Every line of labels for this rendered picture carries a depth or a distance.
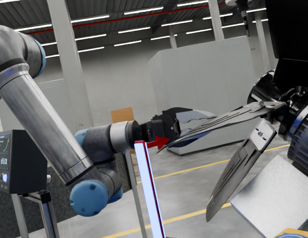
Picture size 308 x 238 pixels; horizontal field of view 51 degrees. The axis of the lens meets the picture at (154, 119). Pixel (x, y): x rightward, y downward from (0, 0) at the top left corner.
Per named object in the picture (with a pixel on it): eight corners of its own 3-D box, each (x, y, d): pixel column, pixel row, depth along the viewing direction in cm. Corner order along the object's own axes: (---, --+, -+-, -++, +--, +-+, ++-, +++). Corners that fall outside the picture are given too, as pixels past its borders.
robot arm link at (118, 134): (107, 123, 79) (113, 157, 79) (125, 120, 78) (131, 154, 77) (119, 123, 86) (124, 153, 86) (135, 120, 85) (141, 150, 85)
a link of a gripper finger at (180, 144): (197, 124, 76) (161, 129, 78) (196, 124, 74) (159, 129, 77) (200, 144, 76) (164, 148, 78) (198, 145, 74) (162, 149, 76)
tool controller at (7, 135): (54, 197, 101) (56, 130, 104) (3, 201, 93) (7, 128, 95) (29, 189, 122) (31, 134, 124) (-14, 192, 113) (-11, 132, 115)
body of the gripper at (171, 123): (180, 111, 83) (136, 120, 86) (173, 111, 75) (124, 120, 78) (185, 141, 83) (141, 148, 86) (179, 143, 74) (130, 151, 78)
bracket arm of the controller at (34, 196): (52, 201, 95) (49, 191, 95) (42, 204, 93) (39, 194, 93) (28, 192, 114) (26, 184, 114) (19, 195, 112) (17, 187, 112)
